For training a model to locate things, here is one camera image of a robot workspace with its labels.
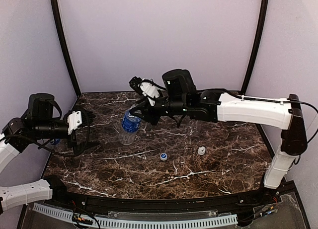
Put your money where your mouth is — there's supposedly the white pump bottle cap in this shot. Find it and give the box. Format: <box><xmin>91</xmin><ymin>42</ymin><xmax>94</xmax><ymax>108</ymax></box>
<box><xmin>197</xmin><ymin>146</ymin><xmax>206</xmax><ymax>155</ymax></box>

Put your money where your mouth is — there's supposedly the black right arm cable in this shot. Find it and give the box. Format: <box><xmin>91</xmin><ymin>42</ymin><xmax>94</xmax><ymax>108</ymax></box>
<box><xmin>225</xmin><ymin>88</ymin><xmax>318</xmax><ymax>144</ymax></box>

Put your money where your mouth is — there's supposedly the pepsi label bottle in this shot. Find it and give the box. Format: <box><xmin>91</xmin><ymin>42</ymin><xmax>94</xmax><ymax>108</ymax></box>
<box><xmin>50</xmin><ymin>139</ymin><xmax>61</xmax><ymax>146</ymax></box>

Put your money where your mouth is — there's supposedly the black left corner post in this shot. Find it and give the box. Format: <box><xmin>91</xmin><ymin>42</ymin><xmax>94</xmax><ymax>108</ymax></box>
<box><xmin>50</xmin><ymin>0</ymin><xmax>81</xmax><ymax>97</ymax></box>

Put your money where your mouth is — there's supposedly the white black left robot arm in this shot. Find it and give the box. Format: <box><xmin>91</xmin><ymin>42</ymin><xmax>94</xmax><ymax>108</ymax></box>
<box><xmin>0</xmin><ymin>93</ymin><xmax>98</xmax><ymax>212</ymax></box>

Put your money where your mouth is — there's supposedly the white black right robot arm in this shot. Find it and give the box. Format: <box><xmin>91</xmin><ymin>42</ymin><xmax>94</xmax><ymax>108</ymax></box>
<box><xmin>129</xmin><ymin>69</ymin><xmax>308</xmax><ymax>189</ymax></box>

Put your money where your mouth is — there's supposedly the black corner post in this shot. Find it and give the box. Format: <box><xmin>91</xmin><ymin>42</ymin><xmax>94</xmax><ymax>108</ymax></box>
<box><xmin>50</xmin><ymin>0</ymin><xmax>81</xmax><ymax>97</ymax></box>
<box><xmin>240</xmin><ymin>0</ymin><xmax>269</xmax><ymax>94</ymax></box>

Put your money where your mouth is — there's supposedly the grey slotted cable duct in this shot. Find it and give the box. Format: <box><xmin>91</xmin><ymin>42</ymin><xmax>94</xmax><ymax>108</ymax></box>
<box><xmin>33</xmin><ymin>203</ymin><xmax>238</xmax><ymax>229</ymax></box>

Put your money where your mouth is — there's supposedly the blue label water bottle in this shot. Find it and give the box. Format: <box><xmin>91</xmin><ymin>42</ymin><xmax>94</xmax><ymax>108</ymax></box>
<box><xmin>118</xmin><ymin>104</ymin><xmax>141</xmax><ymax>146</ymax></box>

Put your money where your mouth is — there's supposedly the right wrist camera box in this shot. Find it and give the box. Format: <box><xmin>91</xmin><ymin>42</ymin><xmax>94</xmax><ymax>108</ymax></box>
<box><xmin>129</xmin><ymin>76</ymin><xmax>143</xmax><ymax>95</ymax></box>

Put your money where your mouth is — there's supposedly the blue white bottle cap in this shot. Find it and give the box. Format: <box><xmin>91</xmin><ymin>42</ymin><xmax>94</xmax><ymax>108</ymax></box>
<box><xmin>160</xmin><ymin>153</ymin><xmax>167</xmax><ymax>161</ymax></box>

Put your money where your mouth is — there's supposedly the black right corner post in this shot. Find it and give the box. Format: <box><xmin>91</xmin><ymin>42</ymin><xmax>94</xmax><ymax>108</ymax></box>
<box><xmin>240</xmin><ymin>0</ymin><xmax>269</xmax><ymax>94</ymax></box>

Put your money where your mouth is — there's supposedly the black front table rail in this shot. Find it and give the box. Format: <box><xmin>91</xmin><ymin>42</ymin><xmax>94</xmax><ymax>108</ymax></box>
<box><xmin>44</xmin><ymin>175</ymin><xmax>280</xmax><ymax>215</ymax></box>

